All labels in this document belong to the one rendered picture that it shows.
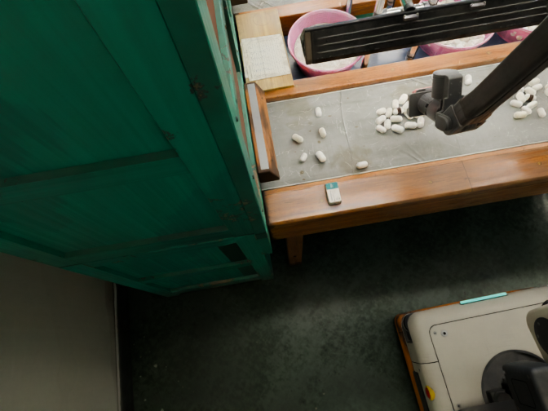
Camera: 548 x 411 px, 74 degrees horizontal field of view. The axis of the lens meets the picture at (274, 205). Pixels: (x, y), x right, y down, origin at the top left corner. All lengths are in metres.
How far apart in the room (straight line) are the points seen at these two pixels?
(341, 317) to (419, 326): 0.38
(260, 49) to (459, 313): 1.20
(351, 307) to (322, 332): 0.17
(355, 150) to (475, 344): 0.86
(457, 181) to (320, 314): 0.90
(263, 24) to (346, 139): 0.51
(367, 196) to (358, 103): 0.33
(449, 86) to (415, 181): 0.28
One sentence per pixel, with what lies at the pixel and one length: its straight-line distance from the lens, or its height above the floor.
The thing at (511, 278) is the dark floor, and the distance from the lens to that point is 2.02.
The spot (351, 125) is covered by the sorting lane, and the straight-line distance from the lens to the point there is 1.19.
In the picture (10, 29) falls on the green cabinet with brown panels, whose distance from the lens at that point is 0.39.
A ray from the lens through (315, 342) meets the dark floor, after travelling 1.74.
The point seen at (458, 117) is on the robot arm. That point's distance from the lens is 0.93.
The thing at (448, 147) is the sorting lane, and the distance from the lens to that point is 1.22.
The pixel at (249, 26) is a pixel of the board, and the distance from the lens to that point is 1.39.
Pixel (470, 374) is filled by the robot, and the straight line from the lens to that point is 1.59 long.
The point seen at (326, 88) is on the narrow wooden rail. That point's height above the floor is 0.76.
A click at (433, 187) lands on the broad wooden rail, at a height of 0.76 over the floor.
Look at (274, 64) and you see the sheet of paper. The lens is 1.27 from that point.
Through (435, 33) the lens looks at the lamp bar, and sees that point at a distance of 0.99.
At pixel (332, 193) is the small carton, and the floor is 0.78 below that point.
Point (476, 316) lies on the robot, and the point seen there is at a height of 0.28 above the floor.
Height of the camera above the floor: 1.74
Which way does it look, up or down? 70 degrees down
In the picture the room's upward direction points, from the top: 10 degrees counter-clockwise
